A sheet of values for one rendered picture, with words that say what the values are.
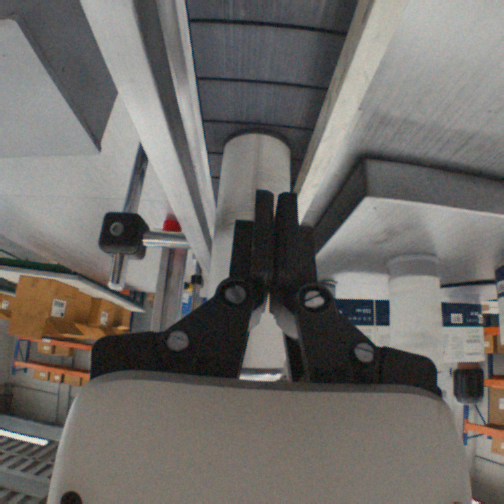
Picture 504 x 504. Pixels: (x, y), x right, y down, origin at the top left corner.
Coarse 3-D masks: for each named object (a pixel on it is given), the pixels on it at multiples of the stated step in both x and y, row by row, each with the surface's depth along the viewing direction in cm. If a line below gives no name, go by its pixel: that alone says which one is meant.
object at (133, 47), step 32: (96, 0) 5; (128, 0) 5; (96, 32) 5; (128, 32) 5; (160, 32) 7; (128, 64) 6; (160, 64) 7; (128, 96) 7; (160, 96) 7; (160, 128) 9; (160, 160) 10; (192, 192) 13; (192, 224) 16
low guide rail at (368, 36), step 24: (360, 0) 9; (384, 0) 8; (408, 0) 8; (360, 24) 10; (384, 24) 9; (360, 48) 10; (384, 48) 10; (336, 72) 13; (360, 72) 11; (336, 96) 13; (360, 96) 12; (336, 120) 14; (312, 144) 18; (336, 144) 16; (312, 168) 19; (312, 192) 22
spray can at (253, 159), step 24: (240, 144) 20; (264, 144) 20; (288, 144) 21; (240, 168) 19; (264, 168) 19; (288, 168) 21; (240, 192) 19; (216, 216) 20; (240, 216) 18; (216, 240) 19; (216, 264) 18; (264, 312) 17; (264, 336) 17; (264, 360) 16
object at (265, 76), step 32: (192, 0) 11; (224, 0) 11; (256, 0) 11; (288, 0) 11; (320, 0) 11; (352, 0) 11; (192, 32) 13; (224, 32) 13; (256, 32) 13; (288, 32) 13; (320, 32) 13; (224, 64) 15; (256, 64) 15; (288, 64) 15; (320, 64) 15; (224, 96) 18; (256, 96) 17; (288, 96) 17; (320, 96) 17; (224, 128) 21; (288, 128) 20
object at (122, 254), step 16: (144, 160) 23; (144, 176) 23; (128, 192) 22; (128, 208) 21; (112, 224) 20; (128, 224) 20; (144, 224) 21; (112, 240) 20; (128, 240) 20; (144, 240) 21; (160, 240) 21; (176, 240) 21; (112, 256) 21; (128, 256) 21; (144, 256) 22; (112, 272) 20; (112, 288) 20
